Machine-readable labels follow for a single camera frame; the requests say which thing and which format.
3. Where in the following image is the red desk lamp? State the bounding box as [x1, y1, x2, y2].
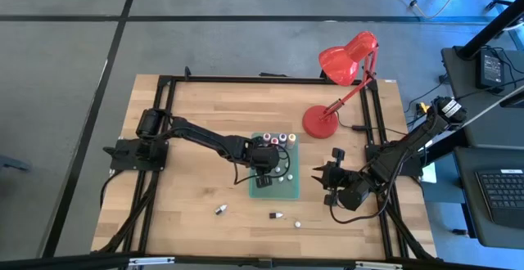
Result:
[301, 30, 380, 140]

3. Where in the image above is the white paper sheet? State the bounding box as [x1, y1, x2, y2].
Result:
[421, 161, 437, 184]

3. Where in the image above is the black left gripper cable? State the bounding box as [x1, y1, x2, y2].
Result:
[233, 142, 292, 186]

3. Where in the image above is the grey-blue floor object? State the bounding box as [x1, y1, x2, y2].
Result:
[0, 154, 32, 173]

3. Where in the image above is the black side table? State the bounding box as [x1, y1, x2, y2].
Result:
[440, 45, 524, 151]

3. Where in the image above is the black power adapter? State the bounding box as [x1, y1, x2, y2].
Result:
[476, 47, 505, 95]

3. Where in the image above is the silver frame bracket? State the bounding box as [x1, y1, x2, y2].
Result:
[128, 255, 176, 267]
[355, 260, 404, 270]

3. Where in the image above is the teal translucent plastic bin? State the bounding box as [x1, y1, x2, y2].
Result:
[248, 133, 301, 200]

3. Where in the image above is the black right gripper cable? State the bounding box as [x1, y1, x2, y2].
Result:
[329, 171, 400, 225]

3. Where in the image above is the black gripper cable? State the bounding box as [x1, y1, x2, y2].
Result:
[233, 142, 292, 186]
[329, 171, 400, 225]

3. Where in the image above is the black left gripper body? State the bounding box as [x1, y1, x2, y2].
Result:
[241, 135, 283, 176]

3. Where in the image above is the black laptop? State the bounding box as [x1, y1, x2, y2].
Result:
[453, 146, 524, 250]

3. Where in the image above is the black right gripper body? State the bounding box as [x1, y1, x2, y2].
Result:
[327, 167, 373, 212]

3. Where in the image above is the black diagonal pole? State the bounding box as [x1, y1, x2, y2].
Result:
[456, 3, 524, 61]

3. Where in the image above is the black lamp cord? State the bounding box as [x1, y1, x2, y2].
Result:
[337, 116, 406, 136]

